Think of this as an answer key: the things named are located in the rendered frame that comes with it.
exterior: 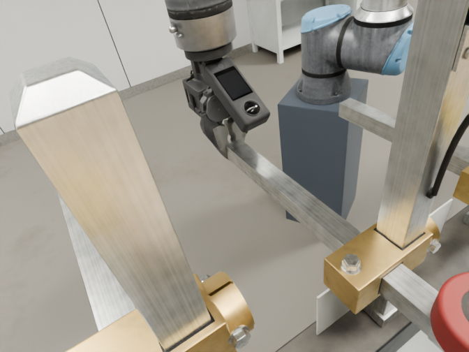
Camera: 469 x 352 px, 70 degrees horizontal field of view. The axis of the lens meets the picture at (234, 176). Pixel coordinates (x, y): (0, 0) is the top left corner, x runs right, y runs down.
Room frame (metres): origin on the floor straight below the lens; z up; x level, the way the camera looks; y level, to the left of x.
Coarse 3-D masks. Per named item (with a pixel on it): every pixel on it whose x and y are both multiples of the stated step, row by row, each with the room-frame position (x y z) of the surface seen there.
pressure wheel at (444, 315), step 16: (464, 272) 0.15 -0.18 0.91; (448, 288) 0.13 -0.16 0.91; (464, 288) 0.13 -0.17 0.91; (448, 304) 0.12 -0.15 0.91; (464, 304) 0.12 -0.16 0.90; (432, 320) 0.12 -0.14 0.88; (448, 320) 0.11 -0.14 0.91; (464, 320) 0.11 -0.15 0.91; (448, 336) 0.10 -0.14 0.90; (464, 336) 0.10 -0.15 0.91
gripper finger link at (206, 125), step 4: (204, 112) 0.48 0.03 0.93; (200, 116) 0.47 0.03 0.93; (204, 116) 0.47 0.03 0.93; (200, 120) 0.48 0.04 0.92; (204, 120) 0.47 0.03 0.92; (208, 120) 0.47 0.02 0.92; (200, 124) 0.48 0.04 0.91; (204, 124) 0.47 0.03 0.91; (208, 124) 0.47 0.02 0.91; (212, 124) 0.47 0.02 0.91; (216, 124) 0.47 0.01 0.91; (204, 128) 0.47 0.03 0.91; (208, 128) 0.47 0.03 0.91; (212, 128) 0.47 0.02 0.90; (204, 132) 0.47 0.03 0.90; (208, 132) 0.47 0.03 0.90; (212, 132) 0.47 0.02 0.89; (208, 136) 0.47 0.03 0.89; (212, 136) 0.47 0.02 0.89; (212, 140) 0.47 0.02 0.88; (216, 144) 0.47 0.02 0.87
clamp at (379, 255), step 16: (432, 224) 0.23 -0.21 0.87; (352, 240) 0.23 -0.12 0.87; (368, 240) 0.22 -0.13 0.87; (384, 240) 0.22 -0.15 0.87; (416, 240) 0.21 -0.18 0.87; (432, 240) 0.22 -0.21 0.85; (336, 256) 0.21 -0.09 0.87; (368, 256) 0.20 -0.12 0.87; (384, 256) 0.20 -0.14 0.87; (400, 256) 0.20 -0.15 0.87; (416, 256) 0.21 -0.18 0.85; (336, 272) 0.19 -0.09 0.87; (368, 272) 0.19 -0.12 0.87; (384, 272) 0.18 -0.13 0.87; (336, 288) 0.19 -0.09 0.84; (352, 288) 0.17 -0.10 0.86; (368, 288) 0.17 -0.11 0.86; (352, 304) 0.17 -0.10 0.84; (368, 304) 0.18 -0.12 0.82
